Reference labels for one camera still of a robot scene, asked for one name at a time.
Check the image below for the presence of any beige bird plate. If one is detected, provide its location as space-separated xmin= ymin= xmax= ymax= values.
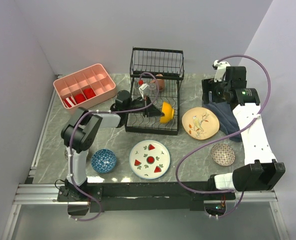
xmin=181 ymin=107 xmax=220 ymax=140

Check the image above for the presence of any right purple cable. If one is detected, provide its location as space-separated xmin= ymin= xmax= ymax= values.
xmin=175 ymin=54 xmax=271 ymax=218

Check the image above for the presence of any blue cloth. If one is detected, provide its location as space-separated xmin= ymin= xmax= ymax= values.
xmin=202 ymin=101 xmax=239 ymax=136

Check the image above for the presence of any white watermelon plate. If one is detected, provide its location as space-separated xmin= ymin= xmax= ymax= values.
xmin=129 ymin=140 xmax=171 ymax=180

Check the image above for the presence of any pink coffee mug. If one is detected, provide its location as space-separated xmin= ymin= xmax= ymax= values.
xmin=149 ymin=73 xmax=165 ymax=92

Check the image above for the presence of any black wire dish rack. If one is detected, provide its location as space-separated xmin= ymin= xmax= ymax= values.
xmin=125 ymin=47 xmax=184 ymax=136

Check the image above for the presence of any blue triangle pattern bowl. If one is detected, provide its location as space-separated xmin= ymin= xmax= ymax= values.
xmin=91 ymin=149 xmax=117 ymax=174

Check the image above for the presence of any orange bowl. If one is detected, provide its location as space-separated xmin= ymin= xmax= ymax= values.
xmin=160 ymin=101 xmax=174 ymax=124

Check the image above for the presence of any red item in tray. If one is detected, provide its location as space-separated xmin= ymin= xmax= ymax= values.
xmin=74 ymin=93 xmax=87 ymax=104
xmin=83 ymin=88 xmax=96 ymax=99

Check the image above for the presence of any aluminium frame rail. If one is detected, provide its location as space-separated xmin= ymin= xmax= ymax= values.
xmin=13 ymin=182 xmax=277 ymax=205

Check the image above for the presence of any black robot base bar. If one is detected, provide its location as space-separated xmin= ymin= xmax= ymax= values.
xmin=57 ymin=181 xmax=236 ymax=213

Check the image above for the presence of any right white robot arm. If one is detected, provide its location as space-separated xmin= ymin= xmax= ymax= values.
xmin=202 ymin=62 xmax=285 ymax=199

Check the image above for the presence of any pink compartment tray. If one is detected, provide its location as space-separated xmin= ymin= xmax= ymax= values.
xmin=53 ymin=63 xmax=117 ymax=114

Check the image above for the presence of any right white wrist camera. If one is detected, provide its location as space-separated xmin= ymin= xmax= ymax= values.
xmin=212 ymin=60 xmax=230 ymax=83

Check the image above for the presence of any clear plastic cup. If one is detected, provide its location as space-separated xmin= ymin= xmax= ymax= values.
xmin=137 ymin=79 xmax=157 ymax=97

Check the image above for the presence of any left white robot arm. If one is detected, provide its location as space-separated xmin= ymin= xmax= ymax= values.
xmin=61 ymin=90 xmax=165 ymax=201

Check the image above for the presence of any red patterned small bowl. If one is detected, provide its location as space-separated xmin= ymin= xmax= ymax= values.
xmin=211 ymin=143 xmax=235 ymax=167

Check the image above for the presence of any red white striped item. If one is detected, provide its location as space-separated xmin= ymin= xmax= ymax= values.
xmin=63 ymin=96 xmax=76 ymax=108

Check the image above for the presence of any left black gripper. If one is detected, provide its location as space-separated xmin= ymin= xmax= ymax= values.
xmin=125 ymin=95 xmax=164 ymax=118

